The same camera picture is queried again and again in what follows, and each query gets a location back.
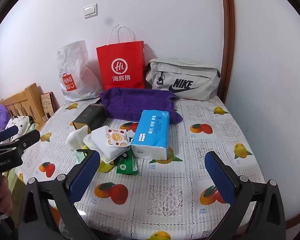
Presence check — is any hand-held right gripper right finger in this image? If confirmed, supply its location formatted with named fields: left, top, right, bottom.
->
left=204, top=151, right=287, bottom=240

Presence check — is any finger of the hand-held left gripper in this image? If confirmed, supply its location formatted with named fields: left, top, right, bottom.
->
left=0, top=129, right=41, bottom=157
left=0, top=125, right=19, bottom=146

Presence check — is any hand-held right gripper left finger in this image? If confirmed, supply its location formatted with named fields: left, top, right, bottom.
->
left=18, top=151, right=101, bottom=240

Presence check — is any yellow pouch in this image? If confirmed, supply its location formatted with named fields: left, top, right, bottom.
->
left=97, top=155, right=118, bottom=173

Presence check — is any white tissue pack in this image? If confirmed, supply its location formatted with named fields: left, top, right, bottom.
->
left=91, top=126, right=130, bottom=159

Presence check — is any blue tissue pack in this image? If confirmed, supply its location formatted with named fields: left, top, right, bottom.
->
left=131, top=110, right=170, bottom=160

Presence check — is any person's left hand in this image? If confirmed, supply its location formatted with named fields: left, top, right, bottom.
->
left=0, top=177, right=13, bottom=217

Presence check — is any white patterned pillow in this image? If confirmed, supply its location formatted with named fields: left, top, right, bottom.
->
left=4, top=115, right=32, bottom=140

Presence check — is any purple plush toy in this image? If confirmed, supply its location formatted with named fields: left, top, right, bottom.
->
left=0, top=104, right=9, bottom=130

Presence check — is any wooden headboard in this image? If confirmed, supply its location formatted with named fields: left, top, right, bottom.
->
left=0, top=83, right=47, bottom=130

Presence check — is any brown patterned box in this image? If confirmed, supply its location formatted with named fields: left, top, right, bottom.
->
left=41, top=92, right=59, bottom=118

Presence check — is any fruit print tablecloth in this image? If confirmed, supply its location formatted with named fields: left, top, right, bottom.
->
left=15, top=95, right=265, bottom=240

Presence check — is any dark green box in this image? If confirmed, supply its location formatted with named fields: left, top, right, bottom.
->
left=73, top=103, right=107, bottom=133

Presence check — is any purple towel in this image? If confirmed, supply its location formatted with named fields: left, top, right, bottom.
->
left=99, top=88, right=183, bottom=125

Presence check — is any white plastic shopping bag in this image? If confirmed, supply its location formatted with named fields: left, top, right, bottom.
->
left=56, top=40, right=104, bottom=102

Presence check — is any grey waist bag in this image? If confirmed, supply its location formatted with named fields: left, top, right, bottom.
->
left=144, top=58, right=221, bottom=101

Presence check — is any red paper shopping bag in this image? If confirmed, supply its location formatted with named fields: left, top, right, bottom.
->
left=96, top=24, right=145, bottom=91

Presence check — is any white wall light switch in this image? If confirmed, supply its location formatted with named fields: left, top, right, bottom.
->
left=84, top=4, right=98, bottom=19

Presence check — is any brown wooden door frame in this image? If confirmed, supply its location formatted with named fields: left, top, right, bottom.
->
left=219, top=0, right=235, bottom=103

